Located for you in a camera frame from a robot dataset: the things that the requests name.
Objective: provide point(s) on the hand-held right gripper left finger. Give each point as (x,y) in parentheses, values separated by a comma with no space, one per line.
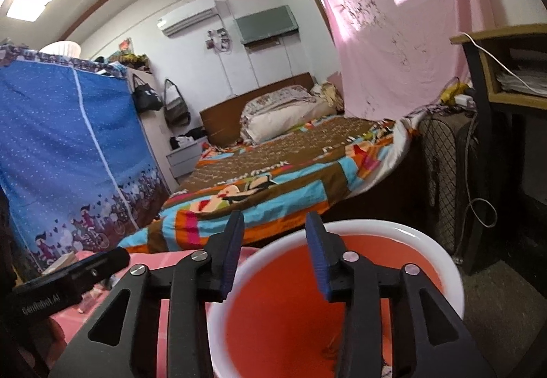
(233,258)

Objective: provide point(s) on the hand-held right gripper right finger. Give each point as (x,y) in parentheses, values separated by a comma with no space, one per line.
(318,258)

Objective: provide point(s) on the orange bucket with white rim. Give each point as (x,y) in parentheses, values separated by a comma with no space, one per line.
(273,318)

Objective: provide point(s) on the colourful patterned bed sheet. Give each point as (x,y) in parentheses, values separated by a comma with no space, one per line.
(277,164)

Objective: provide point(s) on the grey bedside cabinet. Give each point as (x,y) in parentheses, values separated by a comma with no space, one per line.
(186,162)

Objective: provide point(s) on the black clothes heap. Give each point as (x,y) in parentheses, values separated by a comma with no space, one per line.
(197,133)

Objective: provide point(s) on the blue dotted fabric wardrobe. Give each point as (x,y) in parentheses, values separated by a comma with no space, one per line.
(64,147)

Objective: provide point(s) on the brown wooden headboard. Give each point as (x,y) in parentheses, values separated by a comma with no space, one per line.
(222,121)

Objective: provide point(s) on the folded beige quilt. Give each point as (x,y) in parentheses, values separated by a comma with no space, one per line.
(282,121)

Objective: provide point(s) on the tall white cabinet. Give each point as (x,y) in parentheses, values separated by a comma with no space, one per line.
(156,138)

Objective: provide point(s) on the black mesh floor fan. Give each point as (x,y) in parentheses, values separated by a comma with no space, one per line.
(453,173)

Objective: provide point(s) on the grey tote bag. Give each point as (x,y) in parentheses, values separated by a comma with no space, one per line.
(177,109)

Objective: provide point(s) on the floral pillow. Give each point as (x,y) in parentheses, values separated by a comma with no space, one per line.
(273,98)

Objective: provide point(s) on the black hanging bag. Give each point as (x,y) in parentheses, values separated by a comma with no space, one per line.
(147,98)

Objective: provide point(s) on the yellow power strip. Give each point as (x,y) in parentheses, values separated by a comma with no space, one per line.
(455,94)

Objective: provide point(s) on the colourful clutter pile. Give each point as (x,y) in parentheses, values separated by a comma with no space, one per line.
(128,57)

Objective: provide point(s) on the white round lampshade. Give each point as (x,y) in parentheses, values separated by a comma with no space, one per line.
(62,50)

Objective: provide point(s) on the dark framed wooden desk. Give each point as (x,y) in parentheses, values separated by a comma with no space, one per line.
(525,147)

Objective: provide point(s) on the television with green cover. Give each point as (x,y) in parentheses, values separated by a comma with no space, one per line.
(267,23)

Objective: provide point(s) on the white air conditioner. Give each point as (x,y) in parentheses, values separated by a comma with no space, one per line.
(188,17)

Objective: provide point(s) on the pink embroidered hanging sheet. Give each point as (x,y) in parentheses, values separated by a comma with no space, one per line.
(384,19)

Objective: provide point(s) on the wooden desk shelf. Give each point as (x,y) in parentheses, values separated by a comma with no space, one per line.
(491,57)

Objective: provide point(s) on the stack of papers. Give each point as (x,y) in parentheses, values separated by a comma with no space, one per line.
(523,79)

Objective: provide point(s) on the wall socket cluster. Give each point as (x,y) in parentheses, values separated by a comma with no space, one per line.
(218,39)

